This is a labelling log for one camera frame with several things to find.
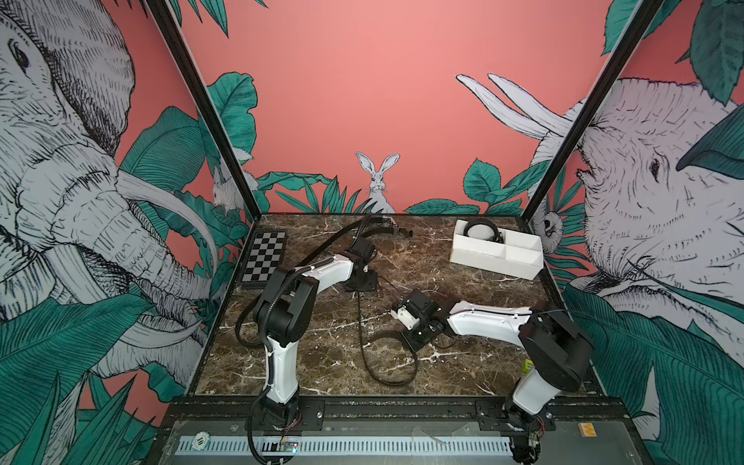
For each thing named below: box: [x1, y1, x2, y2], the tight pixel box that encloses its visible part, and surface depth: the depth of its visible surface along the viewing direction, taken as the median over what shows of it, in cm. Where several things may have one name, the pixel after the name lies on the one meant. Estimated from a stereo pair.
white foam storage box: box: [449, 218, 545, 281], surface depth 108 cm
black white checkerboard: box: [240, 229, 288, 289], surface depth 106 cm
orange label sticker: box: [577, 422, 598, 438], surface depth 73 cm
